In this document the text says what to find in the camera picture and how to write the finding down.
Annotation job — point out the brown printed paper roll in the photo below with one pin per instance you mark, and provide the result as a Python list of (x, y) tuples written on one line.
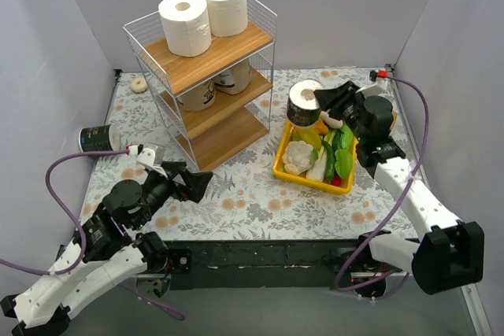
[(235, 79)]

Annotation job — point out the small beige donut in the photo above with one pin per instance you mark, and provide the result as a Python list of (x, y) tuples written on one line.
[(138, 85)]

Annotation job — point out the white radish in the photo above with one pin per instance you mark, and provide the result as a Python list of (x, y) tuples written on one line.
[(331, 122)]

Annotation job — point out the black wrapped roll on side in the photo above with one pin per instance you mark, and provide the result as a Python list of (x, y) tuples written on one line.
[(99, 138)]

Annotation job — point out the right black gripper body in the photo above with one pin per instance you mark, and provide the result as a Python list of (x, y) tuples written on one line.
[(340, 98)]

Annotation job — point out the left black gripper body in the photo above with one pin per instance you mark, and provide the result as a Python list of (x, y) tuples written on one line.
[(179, 180)]

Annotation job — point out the white paper towel roll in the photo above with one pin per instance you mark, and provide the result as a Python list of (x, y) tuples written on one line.
[(186, 27), (227, 17)]

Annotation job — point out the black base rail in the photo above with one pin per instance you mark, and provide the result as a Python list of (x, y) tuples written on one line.
[(258, 263)]

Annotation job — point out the white wire wooden shelf rack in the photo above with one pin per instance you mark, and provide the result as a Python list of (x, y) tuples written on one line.
[(214, 135)]

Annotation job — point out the green cucumber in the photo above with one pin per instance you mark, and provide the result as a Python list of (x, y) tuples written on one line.
[(345, 139)]

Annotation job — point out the black roll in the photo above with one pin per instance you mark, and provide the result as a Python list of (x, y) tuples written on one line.
[(303, 109), (99, 138)]

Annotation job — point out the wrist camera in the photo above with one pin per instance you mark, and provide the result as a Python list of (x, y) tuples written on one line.
[(378, 83), (150, 156)]

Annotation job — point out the floral table mat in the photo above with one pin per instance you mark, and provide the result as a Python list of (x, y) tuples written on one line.
[(244, 200)]

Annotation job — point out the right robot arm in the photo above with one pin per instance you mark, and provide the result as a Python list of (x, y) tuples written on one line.
[(450, 252)]

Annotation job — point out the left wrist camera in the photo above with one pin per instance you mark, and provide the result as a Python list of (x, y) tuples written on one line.
[(150, 156)]

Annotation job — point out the white cauliflower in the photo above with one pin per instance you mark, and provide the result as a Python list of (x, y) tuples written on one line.
[(297, 157)]

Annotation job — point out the bok choy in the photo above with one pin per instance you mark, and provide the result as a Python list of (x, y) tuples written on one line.
[(317, 171)]

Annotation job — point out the yellow orange pepper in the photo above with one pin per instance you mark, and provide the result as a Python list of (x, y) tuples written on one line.
[(311, 135)]

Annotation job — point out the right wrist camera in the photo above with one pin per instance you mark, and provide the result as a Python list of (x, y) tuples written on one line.
[(378, 83)]

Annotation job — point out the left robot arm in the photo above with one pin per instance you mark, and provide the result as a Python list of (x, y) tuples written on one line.
[(108, 249)]

